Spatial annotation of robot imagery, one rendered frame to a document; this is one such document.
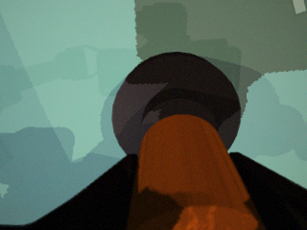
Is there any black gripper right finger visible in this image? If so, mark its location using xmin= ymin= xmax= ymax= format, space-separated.
xmin=229 ymin=152 xmax=307 ymax=230

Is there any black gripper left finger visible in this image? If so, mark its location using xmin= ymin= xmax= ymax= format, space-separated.
xmin=0 ymin=154 xmax=138 ymax=230

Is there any orange knob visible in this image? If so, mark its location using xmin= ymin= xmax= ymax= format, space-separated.
xmin=126 ymin=114 xmax=267 ymax=230

